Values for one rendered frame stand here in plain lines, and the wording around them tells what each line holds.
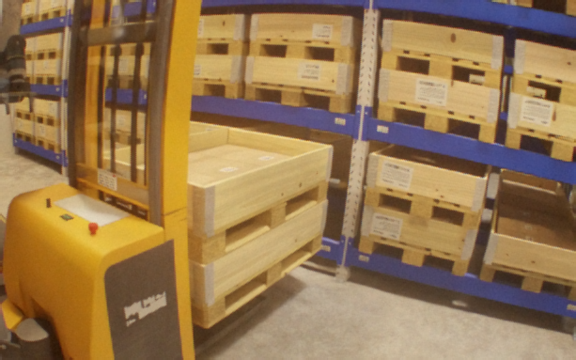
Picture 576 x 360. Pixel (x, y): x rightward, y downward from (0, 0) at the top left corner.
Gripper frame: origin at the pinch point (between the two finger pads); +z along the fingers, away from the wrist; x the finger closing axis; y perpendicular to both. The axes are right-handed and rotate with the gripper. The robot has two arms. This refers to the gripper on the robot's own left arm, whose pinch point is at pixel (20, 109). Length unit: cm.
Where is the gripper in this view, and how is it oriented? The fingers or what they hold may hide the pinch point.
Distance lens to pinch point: 213.9
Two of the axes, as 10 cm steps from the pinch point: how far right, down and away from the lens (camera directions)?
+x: 5.5, -1.3, 8.3
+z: 2.4, 9.7, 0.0
